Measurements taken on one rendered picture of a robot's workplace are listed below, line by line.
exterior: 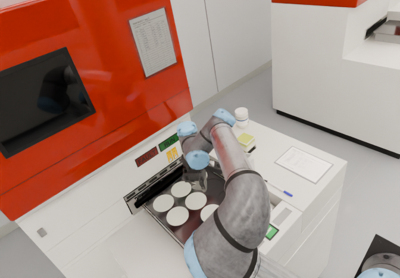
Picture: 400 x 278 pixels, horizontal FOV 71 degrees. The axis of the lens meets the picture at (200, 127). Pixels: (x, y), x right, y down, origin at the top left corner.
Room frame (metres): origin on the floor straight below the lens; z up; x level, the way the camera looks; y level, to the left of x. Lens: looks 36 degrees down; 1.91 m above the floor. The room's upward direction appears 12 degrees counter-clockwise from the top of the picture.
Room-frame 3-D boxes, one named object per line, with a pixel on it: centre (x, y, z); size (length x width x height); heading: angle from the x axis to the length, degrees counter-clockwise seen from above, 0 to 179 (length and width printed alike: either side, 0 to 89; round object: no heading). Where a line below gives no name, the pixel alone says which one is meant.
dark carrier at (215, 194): (0.86, 0.09, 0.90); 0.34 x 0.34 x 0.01; 35
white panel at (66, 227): (0.93, 0.37, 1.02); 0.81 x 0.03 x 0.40; 125
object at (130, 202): (1.02, 0.22, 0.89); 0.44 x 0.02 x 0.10; 125
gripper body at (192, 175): (0.85, 0.06, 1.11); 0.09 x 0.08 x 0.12; 77
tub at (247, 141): (1.06, -0.21, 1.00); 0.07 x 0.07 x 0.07; 39
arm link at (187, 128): (0.84, 0.05, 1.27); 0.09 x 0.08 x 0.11; 9
